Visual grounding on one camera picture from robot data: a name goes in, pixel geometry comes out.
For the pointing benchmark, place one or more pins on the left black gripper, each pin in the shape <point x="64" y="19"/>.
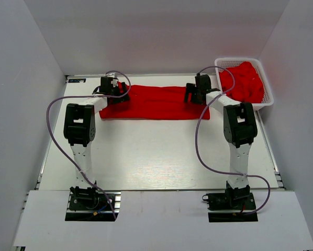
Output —
<point x="118" y="100"/>

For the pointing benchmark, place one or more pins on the blue table label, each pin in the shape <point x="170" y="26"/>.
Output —
<point x="77" y="80"/>

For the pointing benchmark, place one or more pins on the red t shirt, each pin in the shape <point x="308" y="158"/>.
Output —
<point x="154" y="103"/>

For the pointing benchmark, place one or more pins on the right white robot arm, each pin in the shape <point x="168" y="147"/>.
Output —
<point x="239" y="129"/>

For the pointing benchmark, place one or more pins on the red t shirts pile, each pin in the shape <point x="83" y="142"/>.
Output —
<point x="248" y="87"/>

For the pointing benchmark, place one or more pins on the white plastic basket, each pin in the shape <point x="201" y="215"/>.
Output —
<point x="227" y="82"/>

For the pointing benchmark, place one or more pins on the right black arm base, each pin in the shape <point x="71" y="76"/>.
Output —
<point x="220" y="209"/>

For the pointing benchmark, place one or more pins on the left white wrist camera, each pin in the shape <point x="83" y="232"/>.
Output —
<point x="114" y="79"/>

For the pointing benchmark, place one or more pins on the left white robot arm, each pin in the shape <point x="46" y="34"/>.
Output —
<point x="80" y="125"/>

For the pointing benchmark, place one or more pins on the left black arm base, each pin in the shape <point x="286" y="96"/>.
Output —
<point x="92" y="208"/>

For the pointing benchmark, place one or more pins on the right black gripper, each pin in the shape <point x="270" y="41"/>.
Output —
<point x="190" y="89"/>

